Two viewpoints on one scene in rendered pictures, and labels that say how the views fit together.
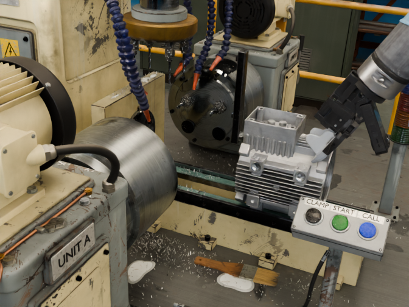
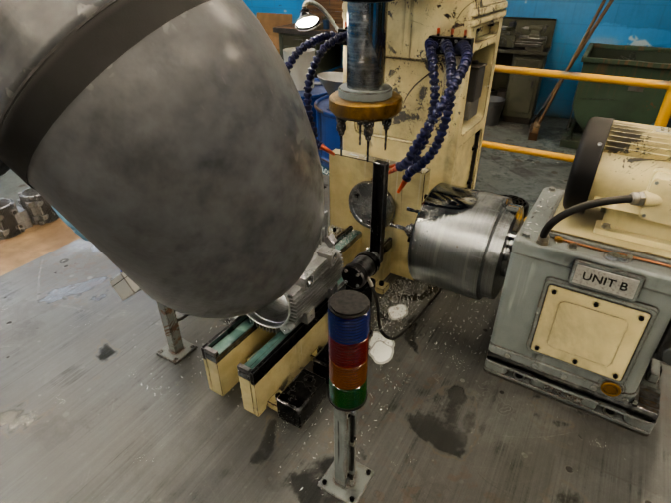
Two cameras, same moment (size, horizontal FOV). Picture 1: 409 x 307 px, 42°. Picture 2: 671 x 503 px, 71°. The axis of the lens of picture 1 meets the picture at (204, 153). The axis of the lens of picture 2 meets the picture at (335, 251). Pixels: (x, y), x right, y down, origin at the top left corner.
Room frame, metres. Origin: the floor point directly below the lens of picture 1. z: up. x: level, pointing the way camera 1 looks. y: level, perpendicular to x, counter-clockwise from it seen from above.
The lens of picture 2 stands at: (1.37, -1.03, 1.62)
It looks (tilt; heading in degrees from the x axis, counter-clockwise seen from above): 32 degrees down; 100
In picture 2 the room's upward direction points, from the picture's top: straight up
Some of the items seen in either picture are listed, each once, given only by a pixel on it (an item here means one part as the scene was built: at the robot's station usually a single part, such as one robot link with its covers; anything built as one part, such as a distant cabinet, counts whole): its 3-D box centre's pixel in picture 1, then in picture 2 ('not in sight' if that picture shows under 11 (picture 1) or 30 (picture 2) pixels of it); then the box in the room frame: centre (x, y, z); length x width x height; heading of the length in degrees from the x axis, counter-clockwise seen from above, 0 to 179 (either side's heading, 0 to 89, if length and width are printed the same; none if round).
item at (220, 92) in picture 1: (221, 96); (475, 244); (1.54, -0.04, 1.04); 0.41 x 0.25 x 0.25; 157
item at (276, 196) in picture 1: (286, 170); (286, 273); (1.12, -0.20, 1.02); 0.20 x 0.19 x 0.19; 69
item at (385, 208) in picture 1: (399, 147); (347, 403); (1.30, -0.53, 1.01); 0.08 x 0.08 x 0.42; 67
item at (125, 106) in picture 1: (120, 145); (380, 210); (1.30, 0.23, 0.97); 0.30 x 0.11 x 0.34; 157
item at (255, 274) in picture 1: (235, 269); not in sight; (1.00, -0.09, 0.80); 0.21 x 0.05 x 0.01; 73
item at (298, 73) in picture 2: not in sight; (298, 68); (0.57, 2.18, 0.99); 0.24 x 0.22 x 0.24; 159
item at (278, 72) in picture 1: (248, 88); (591, 297); (1.79, -0.14, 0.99); 0.35 x 0.31 x 0.37; 157
